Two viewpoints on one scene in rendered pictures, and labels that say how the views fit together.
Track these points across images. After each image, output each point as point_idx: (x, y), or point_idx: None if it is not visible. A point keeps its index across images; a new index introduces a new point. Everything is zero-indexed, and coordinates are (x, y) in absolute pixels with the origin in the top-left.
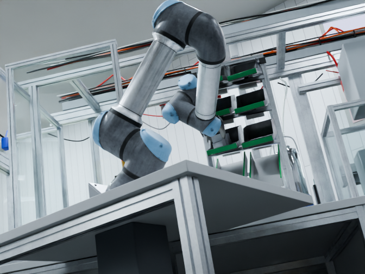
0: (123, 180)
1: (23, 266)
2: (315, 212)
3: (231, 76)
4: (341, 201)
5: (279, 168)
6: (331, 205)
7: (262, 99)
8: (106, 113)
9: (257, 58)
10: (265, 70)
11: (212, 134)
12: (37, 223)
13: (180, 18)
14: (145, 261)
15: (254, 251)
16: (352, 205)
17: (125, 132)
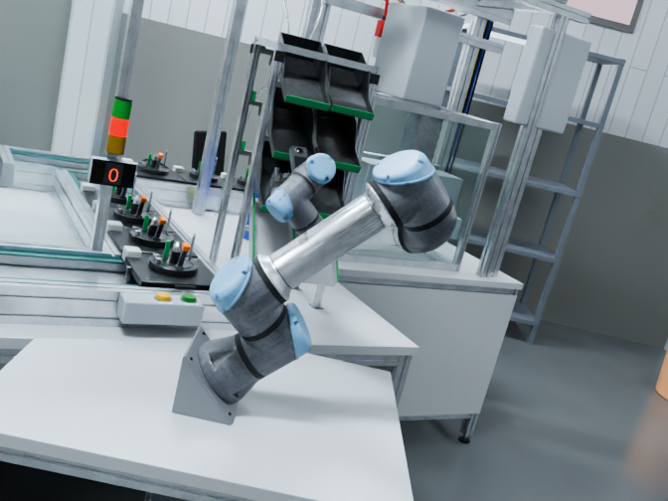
0: (239, 372)
1: None
2: (365, 354)
3: (339, 107)
4: (393, 349)
5: (336, 260)
6: (382, 350)
7: (337, 113)
8: (251, 272)
9: (370, 72)
10: (370, 95)
11: None
12: (145, 469)
13: (426, 208)
14: None
15: None
16: (401, 354)
17: (271, 317)
